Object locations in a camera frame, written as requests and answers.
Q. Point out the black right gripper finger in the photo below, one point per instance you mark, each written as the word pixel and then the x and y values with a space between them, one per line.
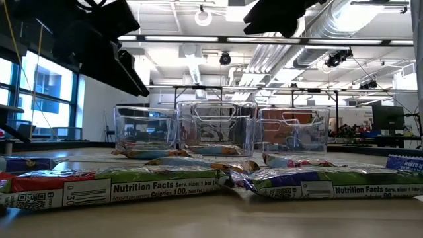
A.
pixel 291 30
pixel 264 24

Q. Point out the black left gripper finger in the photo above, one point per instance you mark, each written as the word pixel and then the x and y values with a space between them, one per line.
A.
pixel 115 72
pixel 130 66

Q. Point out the blue chewy granola bar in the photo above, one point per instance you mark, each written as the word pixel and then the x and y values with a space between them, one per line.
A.
pixel 404 163
pixel 330 188
pixel 26 163

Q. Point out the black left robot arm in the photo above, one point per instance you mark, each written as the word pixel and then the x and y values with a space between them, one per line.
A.
pixel 33 16

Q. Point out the long hanging light strip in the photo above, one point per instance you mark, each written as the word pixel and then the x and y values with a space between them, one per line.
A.
pixel 158 86

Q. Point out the long ceiling light bar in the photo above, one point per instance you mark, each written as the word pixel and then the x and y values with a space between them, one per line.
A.
pixel 181 38

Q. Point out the clear plastic bin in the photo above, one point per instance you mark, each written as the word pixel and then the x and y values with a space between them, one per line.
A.
pixel 145 125
pixel 295 132
pixel 216 129

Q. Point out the large window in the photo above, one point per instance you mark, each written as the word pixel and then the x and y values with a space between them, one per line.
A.
pixel 43 86

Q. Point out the orange cabinet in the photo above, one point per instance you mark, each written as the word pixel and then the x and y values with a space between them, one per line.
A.
pixel 274 129

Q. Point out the black desk monitor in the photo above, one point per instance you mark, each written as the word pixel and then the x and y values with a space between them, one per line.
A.
pixel 388 117

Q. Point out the silver ventilation duct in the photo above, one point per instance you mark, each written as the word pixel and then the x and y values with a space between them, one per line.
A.
pixel 317 49

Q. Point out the black ceiling camera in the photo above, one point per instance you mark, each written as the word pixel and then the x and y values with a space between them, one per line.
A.
pixel 337 58
pixel 225 59
pixel 368 85

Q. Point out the black overhead frame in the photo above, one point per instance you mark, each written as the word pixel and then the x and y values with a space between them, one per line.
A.
pixel 198 87
pixel 336 105

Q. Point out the black table rail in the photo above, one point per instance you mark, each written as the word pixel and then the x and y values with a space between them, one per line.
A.
pixel 363 149
pixel 66 145

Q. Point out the grey frame post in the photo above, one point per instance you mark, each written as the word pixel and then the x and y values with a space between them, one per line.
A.
pixel 419 66

